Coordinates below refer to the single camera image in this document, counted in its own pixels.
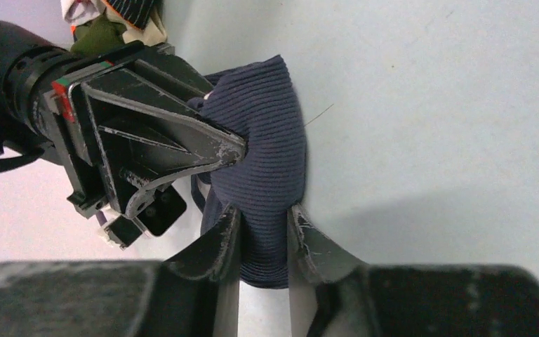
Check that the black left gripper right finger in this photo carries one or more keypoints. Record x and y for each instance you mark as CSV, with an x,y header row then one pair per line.
x,y
334,293

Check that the navy underwear with cream waistband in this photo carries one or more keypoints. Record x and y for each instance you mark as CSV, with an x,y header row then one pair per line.
x,y
257,102

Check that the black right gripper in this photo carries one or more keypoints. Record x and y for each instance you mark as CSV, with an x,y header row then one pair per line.
x,y
144,134

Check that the olive green underwear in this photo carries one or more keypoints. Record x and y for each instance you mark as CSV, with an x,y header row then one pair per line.
x,y
97,37

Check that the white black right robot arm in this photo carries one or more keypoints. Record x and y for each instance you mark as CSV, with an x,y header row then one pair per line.
x,y
21,140

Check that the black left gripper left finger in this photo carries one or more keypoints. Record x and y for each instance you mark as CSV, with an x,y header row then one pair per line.
x,y
194,293

